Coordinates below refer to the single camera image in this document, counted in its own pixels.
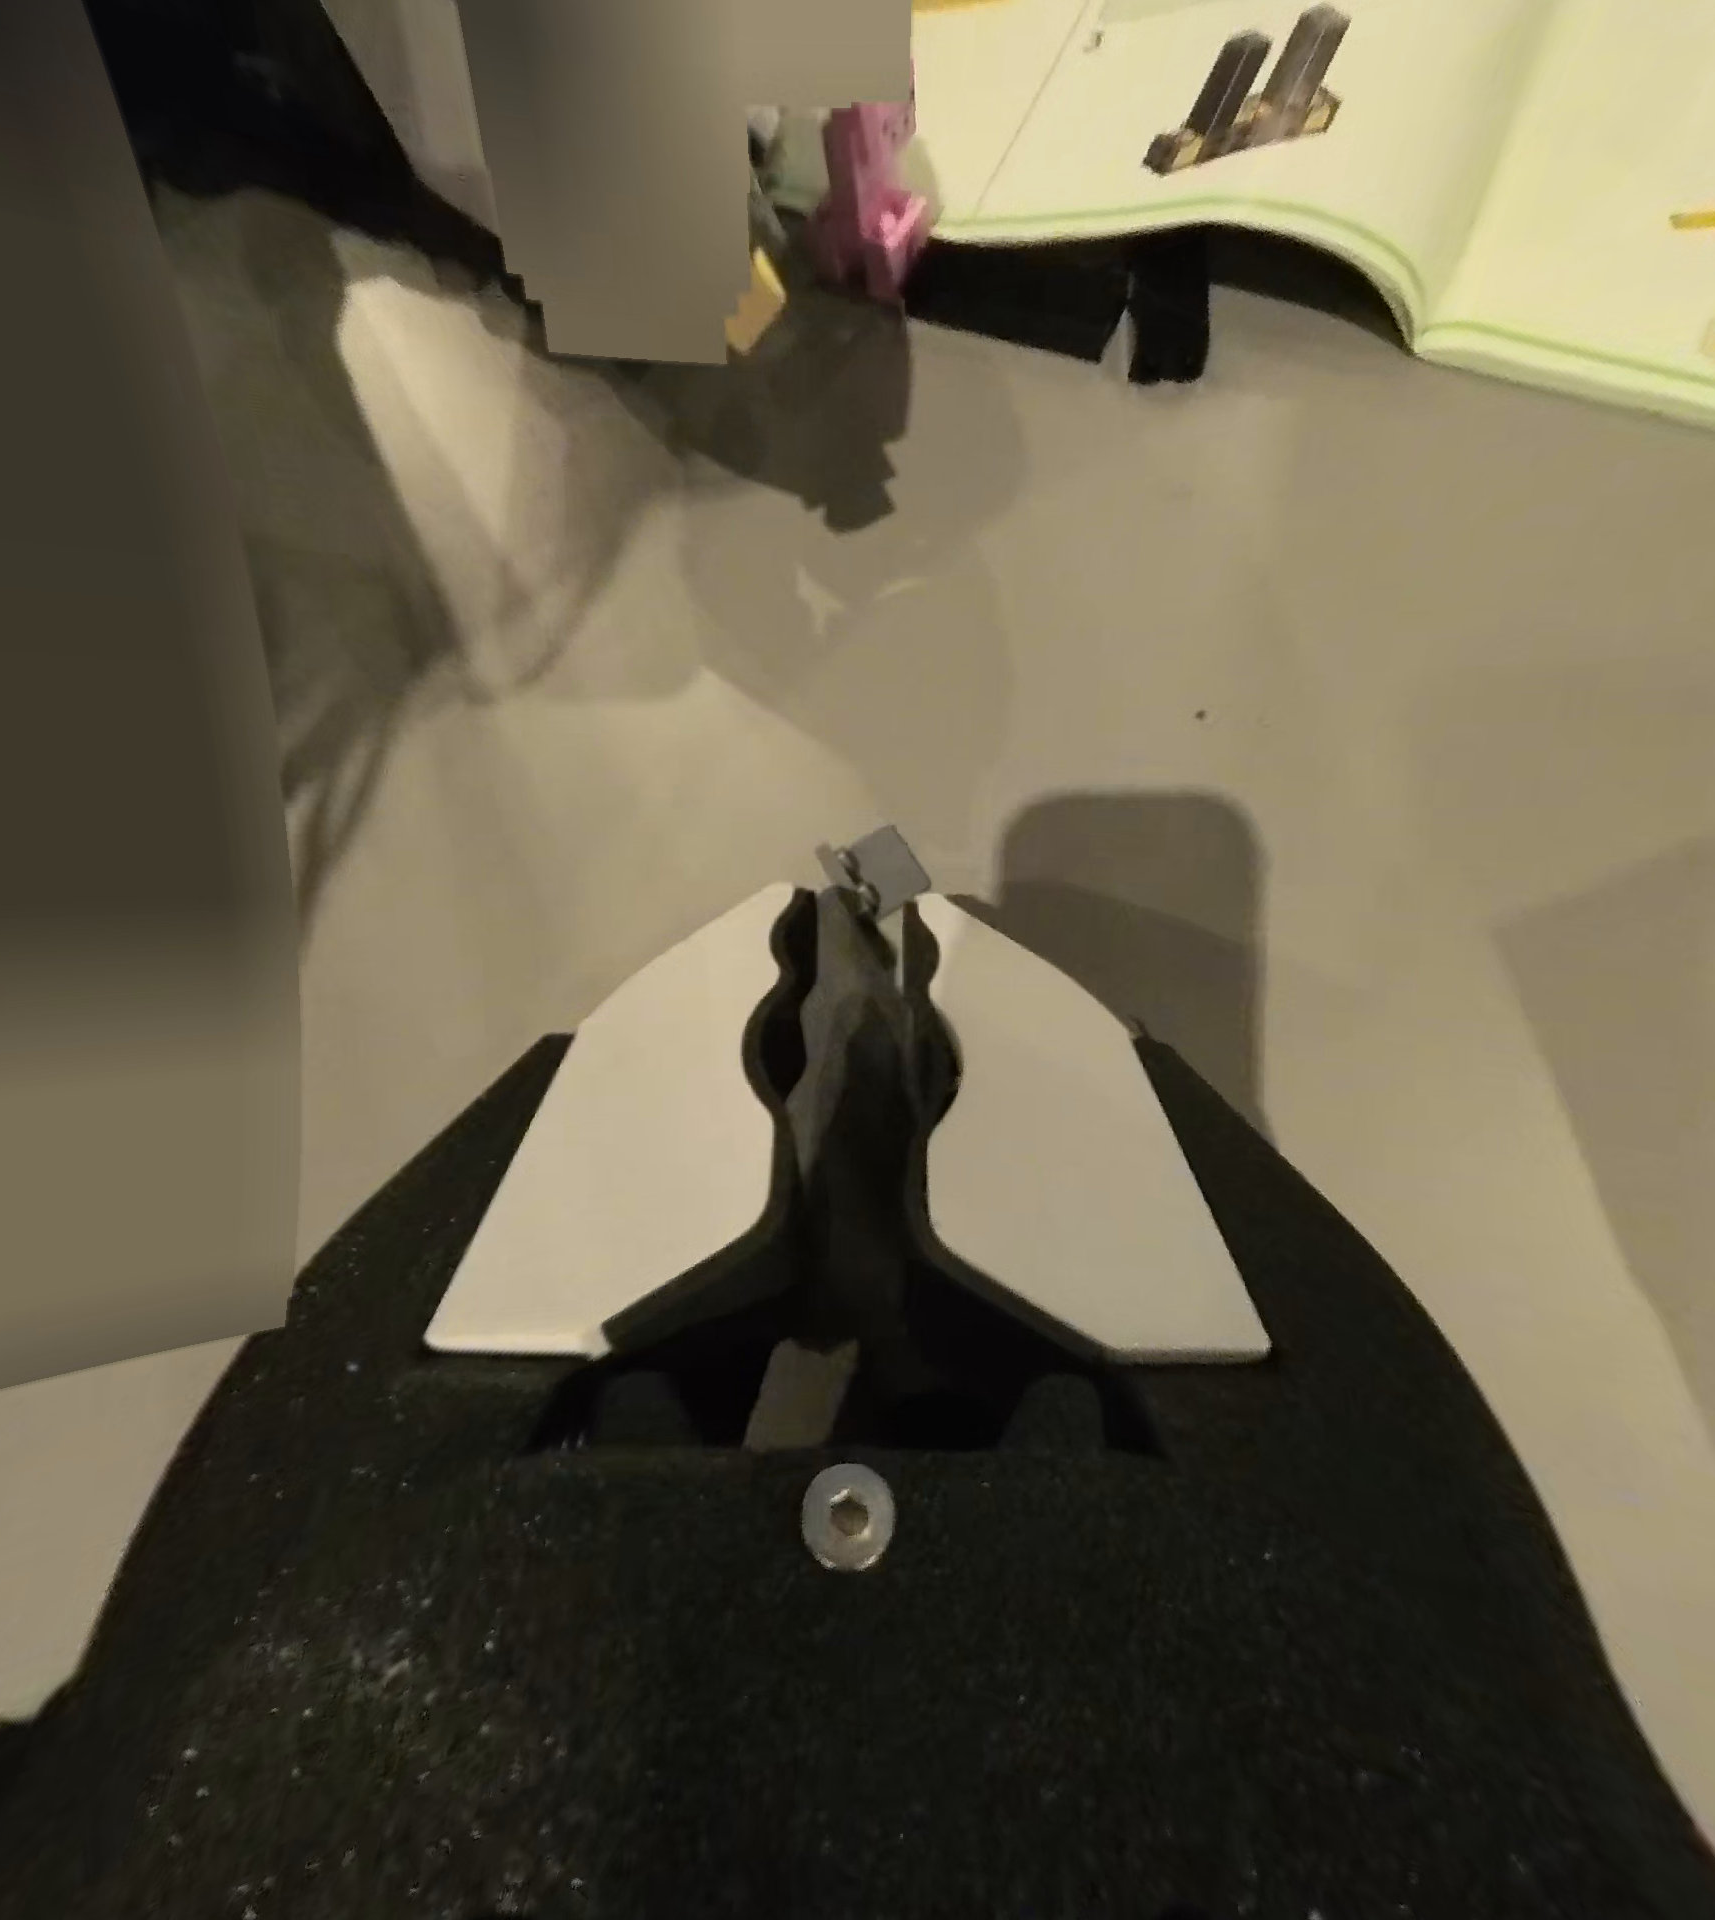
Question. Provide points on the open pale green instruction booklet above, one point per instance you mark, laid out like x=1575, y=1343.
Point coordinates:
x=1397, y=135

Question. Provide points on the small grey brick piece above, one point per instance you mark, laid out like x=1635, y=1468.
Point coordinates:
x=889, y=860

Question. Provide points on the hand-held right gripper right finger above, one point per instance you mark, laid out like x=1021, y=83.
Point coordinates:
x=1081, y=1170

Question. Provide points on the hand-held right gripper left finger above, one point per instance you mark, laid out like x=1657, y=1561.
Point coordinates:
x=632, y=1140

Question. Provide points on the pink brick figure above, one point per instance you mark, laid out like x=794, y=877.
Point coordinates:
x=869, y=195

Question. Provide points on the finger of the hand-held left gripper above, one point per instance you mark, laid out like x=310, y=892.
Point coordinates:
x=406, y=61

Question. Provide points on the grey and yellow brick assembly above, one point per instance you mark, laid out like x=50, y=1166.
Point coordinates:
x=756, y=308

